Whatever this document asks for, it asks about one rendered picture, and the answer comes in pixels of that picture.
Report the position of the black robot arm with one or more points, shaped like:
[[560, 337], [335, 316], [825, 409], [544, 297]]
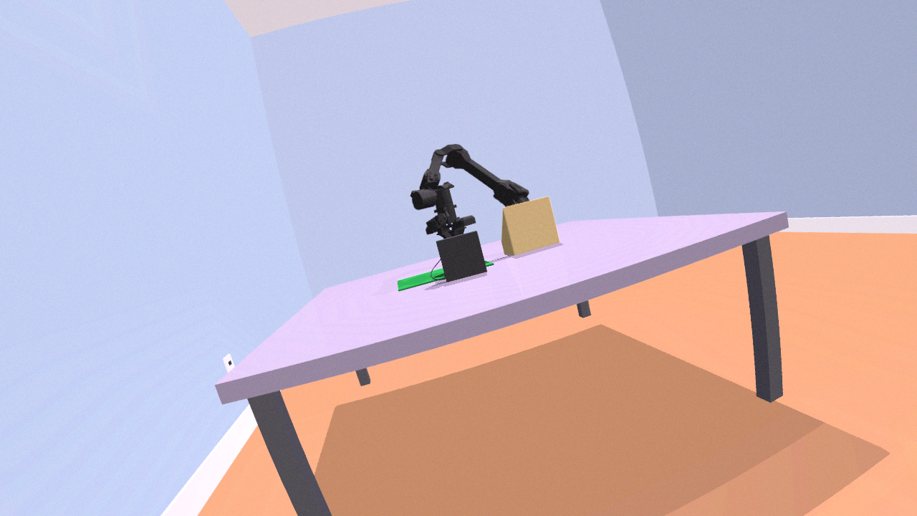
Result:
[[430, 194]]

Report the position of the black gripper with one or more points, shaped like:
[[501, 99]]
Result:
[[458, 224]]

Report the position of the green circuit board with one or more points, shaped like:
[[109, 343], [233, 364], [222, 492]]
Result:
[[424, 278]]

